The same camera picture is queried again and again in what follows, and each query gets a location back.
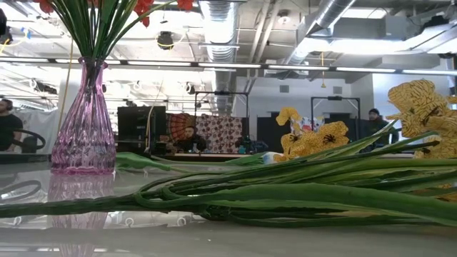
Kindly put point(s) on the yellow artificial flower bunch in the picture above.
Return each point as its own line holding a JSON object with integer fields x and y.
{"x": 285, "y": 194}
{"x": 332, "y": 137}

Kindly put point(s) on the purple glass vase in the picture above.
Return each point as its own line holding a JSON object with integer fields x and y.
{"x": 84, "y": 135}

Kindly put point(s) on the red artificial flower bunch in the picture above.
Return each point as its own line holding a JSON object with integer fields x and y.
{"x": 76, "y": 32}
{"x": 118, "y": 25}

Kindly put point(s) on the red white patterned tapestry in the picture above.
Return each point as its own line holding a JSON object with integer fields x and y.
{"x": 221, "y": 132}

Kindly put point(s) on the person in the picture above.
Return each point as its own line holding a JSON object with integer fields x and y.
{"x": 9, "y": 128}
{"x": 376, "y": 126}
{"x": 193, "y": 142}

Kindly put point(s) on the black partition panel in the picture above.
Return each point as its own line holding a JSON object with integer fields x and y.
{"x": 273, "y": 132}

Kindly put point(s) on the orange mandala tapestry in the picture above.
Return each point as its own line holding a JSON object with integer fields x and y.
{"x": 180, "y": 126}

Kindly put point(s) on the white artificial tulip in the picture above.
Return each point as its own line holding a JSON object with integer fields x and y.
{"x": 271, "y": 157}
{"x": 143, "y": 160}

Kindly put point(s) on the long ceiling light strip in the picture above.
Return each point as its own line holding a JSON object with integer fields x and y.
{"x": 228, "y": 65}

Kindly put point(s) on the floral patterned cloth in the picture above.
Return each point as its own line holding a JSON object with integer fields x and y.
{"x": 307, "y": 125}

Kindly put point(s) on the black chair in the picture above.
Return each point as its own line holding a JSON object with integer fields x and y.
{"x": 30, "y": 144}

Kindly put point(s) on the black rig frame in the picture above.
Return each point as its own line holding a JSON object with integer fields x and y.
{"x": 335, "y": 97}
{"x": 221, "y": 93}

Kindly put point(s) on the silver spiral duct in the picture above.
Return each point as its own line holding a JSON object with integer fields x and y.
{"x": 328, "y": 14}
{"x": 219, "y": 28}

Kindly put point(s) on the black dome camera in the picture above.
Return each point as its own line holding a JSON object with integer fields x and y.
{"x": 165, "y": 40}

